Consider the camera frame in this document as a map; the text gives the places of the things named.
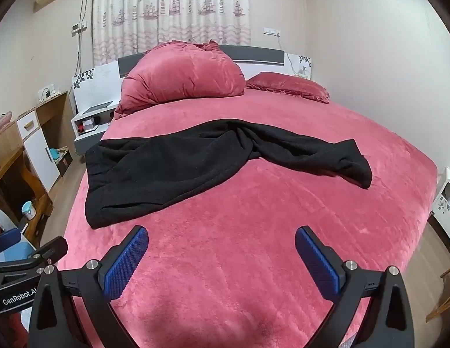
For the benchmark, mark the black pants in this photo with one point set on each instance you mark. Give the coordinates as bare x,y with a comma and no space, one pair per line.
156,166

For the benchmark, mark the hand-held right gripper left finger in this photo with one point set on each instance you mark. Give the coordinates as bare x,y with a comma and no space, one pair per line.
127,261

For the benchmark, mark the pink pouch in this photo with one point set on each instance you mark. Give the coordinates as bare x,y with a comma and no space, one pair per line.
2,124

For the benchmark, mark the white and grey nightstand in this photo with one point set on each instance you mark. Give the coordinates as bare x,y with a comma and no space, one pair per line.
89,137

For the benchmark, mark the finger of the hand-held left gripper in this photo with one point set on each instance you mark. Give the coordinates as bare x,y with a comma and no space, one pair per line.
52,250

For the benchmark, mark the wooden desk with white door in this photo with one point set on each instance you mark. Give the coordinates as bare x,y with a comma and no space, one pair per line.
40,145

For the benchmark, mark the white power strip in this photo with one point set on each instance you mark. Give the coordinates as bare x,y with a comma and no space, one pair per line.
50,92

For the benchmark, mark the white and grey headboard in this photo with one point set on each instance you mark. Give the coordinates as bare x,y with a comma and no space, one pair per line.
98,83

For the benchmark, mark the red pillow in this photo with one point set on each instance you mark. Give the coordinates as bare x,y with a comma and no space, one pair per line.
286,85

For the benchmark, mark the blue cloth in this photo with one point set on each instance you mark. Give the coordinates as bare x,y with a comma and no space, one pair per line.
7,241

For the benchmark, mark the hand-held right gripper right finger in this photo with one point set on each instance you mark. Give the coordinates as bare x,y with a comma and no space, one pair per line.
315,261

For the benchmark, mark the bed with red plush sheet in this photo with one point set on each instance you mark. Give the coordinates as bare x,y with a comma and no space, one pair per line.
246,243

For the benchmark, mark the ship print curtain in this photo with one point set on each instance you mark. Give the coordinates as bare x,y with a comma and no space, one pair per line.
167,7

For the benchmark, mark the white wall socket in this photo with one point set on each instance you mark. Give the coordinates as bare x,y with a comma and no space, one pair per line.
80,26
271,32

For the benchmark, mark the small white box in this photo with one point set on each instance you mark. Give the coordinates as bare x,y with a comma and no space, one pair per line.
88,123

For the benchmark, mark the white floral nightstand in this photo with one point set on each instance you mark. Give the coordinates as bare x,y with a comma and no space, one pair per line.
446,195

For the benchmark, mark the folded red duvet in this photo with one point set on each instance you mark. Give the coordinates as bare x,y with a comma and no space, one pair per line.
181,72

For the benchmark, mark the teal and white cup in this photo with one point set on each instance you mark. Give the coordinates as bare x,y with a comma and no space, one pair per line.
28,211

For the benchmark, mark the grey flat tablet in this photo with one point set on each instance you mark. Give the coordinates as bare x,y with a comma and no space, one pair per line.
97,107

